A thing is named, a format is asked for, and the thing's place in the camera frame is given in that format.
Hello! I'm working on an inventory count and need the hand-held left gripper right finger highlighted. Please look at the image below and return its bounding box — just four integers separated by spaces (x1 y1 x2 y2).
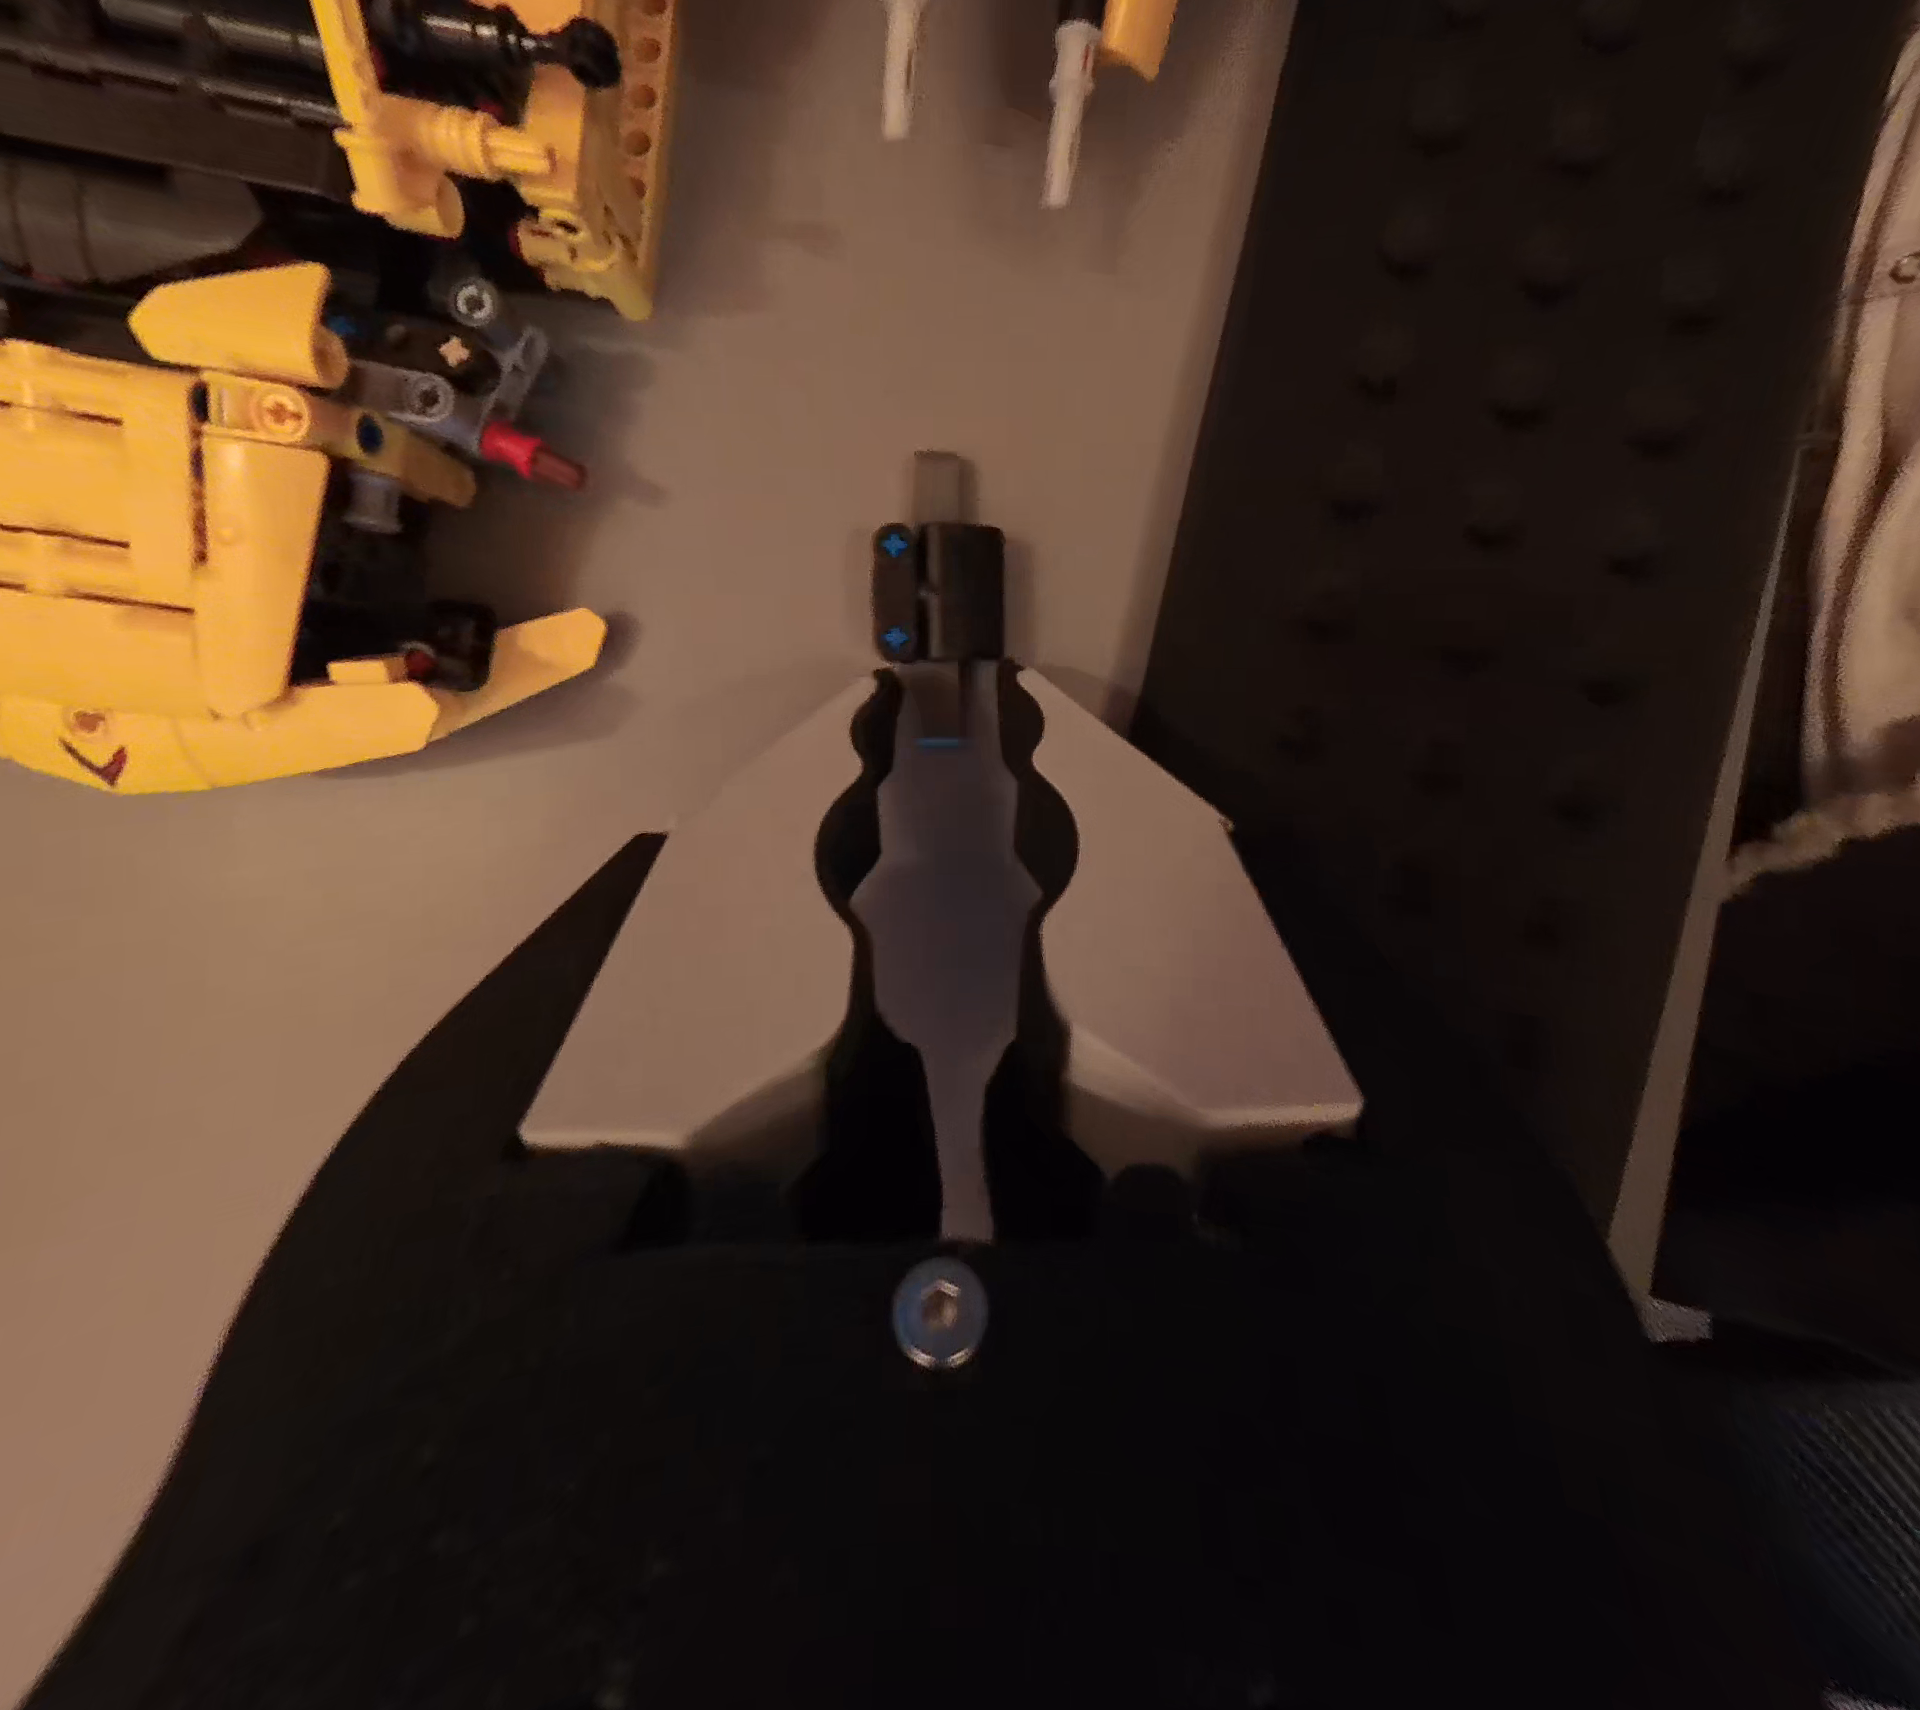
996 659 1366 1230

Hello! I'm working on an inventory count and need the brown fleece-lined jacket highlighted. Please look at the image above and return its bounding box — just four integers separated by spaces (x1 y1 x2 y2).
1716 30 1920 900

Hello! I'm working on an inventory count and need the black studded mat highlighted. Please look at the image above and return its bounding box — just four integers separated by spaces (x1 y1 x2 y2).
1136 0 1920 1230

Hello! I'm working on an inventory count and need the yellow toy brick car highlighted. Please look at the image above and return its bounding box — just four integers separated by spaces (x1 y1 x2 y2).
0 0 689 794

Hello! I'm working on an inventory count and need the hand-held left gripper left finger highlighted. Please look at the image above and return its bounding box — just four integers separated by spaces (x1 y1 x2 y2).
520 667 903 1238

